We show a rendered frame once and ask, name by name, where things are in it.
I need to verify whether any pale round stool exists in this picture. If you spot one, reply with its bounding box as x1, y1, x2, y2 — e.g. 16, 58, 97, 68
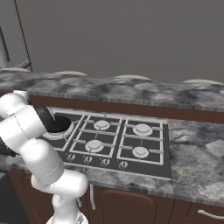
2, 66, 31, 73
113, 74, 151, 81
183, 78, 224, 86
53, 70, 88, 77

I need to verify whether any brown island counter panel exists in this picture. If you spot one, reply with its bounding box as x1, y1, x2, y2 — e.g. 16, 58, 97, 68
0, 89, 224, 124

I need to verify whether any brown drawer front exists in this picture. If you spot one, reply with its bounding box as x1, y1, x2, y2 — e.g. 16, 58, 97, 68
169, 199, 224, 224

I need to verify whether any silver drawer handle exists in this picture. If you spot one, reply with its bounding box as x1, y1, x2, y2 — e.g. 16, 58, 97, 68
197, 209, 224, 221

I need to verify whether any grey fridge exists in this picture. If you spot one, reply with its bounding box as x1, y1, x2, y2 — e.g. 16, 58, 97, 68
0, 0, 33, 73

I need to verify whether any brown arched cupboard door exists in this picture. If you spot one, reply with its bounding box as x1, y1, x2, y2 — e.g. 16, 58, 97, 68
94, 186, 176, 224

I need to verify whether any black gas hob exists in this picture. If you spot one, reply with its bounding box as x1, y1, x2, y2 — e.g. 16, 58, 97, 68
40, 108, 173, 181

